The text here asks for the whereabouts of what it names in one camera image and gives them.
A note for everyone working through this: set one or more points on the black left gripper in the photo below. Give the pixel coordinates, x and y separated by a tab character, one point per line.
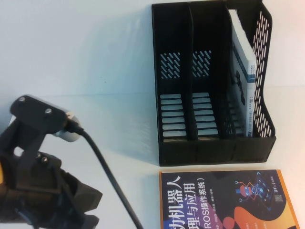
31	205

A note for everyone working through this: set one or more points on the white car suspension book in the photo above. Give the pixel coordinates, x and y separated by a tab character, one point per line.
241	47

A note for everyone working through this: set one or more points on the orange and blue robot book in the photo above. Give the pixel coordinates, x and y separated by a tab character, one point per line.
214	205

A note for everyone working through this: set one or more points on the black plastic three-slot book stand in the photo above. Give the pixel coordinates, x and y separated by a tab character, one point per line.
212	152

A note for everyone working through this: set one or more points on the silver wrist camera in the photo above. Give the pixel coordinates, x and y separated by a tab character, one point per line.
69	133

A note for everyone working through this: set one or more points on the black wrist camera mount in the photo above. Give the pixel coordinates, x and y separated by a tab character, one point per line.
35	112

